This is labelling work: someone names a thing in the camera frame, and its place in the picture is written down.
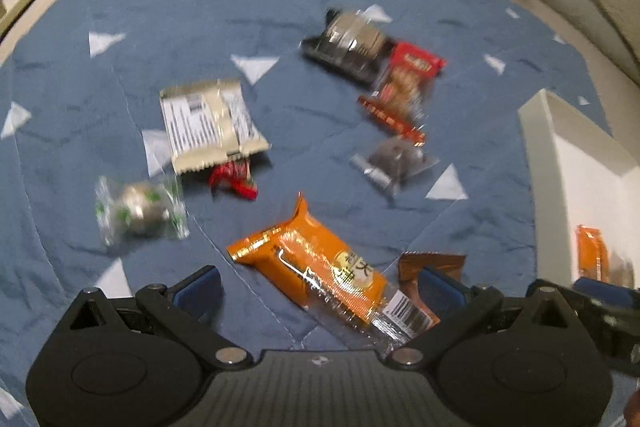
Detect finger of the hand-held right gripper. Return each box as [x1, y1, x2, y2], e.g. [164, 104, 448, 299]
[572, 277, 640, 379]

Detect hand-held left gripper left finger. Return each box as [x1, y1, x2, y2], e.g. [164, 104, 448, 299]
[62, 264, 253, 370]

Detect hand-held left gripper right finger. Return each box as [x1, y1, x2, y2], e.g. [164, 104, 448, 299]
[384, 267, 583, 369]

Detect brown orange snack packet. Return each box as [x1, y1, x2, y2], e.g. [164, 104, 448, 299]
[397, 252, 468, 328]

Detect small orange snack packet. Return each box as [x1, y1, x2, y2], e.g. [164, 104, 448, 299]
[575, 224, 612, 283]

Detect green white candy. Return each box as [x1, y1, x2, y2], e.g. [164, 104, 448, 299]
[95, 174, 191, 248]

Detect white cardboard box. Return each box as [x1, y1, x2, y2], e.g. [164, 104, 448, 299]
[517, 89, 640, 294]

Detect small red candy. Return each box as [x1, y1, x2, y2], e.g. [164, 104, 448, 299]
[207, 159, 259, 202]

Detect long orange snack packet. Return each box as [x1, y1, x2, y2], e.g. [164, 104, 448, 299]
[226, 193, 433, 349]

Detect small grey snack packet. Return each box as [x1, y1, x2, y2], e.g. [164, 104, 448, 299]
[348, 137, 441, 196]

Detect cream snack packet with label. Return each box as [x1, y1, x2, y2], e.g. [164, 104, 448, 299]
[159, 78, 272, 175]

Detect red snack packet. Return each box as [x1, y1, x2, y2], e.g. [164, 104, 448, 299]
[357, 42, 447, 142]

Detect black snack packet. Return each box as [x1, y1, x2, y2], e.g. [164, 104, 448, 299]
[300, 8, 397, 88]

